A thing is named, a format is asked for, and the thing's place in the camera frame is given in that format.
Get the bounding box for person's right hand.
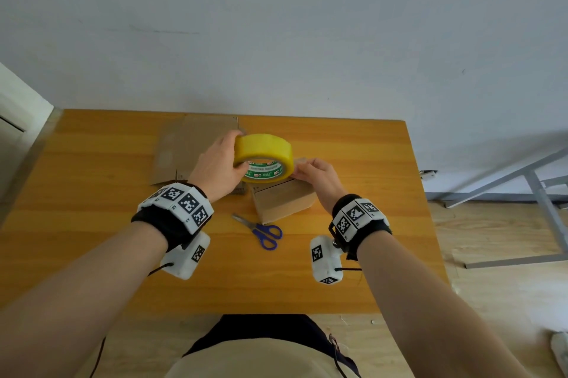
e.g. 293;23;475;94
291;157;349;215

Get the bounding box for person's left hand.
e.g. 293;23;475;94
187;129;251;205

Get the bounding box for stack of cardboard boxes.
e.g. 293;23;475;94
150;114;247;196

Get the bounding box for brown cardboard paper box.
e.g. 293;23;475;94
251;177;318;225

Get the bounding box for yellow tape roll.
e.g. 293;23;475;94
233;133;295;184

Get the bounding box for blue-handled scissors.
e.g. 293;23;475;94
231;212;283;251

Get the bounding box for person's right forearm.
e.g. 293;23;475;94
356;230;533;378

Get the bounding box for person's left forearm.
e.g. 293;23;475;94
0;221;169;378

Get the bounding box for person's dark and beige clothing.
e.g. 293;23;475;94
166;314;361;378

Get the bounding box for black right wristband with markers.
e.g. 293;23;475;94
328;193;393;261

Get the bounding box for black wristband with markers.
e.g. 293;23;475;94
131;182;215;253
328;193;393;261

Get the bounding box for black left wristband with markers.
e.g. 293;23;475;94
131;182;215;253

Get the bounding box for white cabinet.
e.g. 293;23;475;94
0;62;55;196

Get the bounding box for white shoe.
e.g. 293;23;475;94
550;331;568;376

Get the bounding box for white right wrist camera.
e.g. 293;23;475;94
309;235;345;285

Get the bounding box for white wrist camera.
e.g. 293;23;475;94
309;235;345;285
159;231;212;281

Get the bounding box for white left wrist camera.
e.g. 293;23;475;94
159;231;212;281

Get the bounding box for black left camera cable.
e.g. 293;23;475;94
88;262;175;378

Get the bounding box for grey metal table frame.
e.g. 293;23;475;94
424;147;568;270

